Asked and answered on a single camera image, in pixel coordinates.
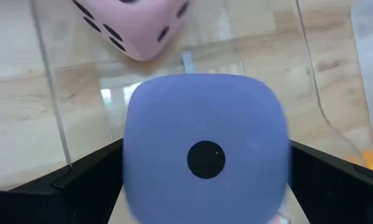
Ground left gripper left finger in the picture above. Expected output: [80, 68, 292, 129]
[0, 138, 125, 224]

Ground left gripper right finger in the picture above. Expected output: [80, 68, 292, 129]
[288, 139, 373, 224]

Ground purple foam dice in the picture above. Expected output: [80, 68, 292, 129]
[122, 73, 291, 224]

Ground pink foam dice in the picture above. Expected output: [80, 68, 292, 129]
[70, 0, 192, 62]

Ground tall clear plastic container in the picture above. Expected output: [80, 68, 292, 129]
[29, 0, 366, 167]

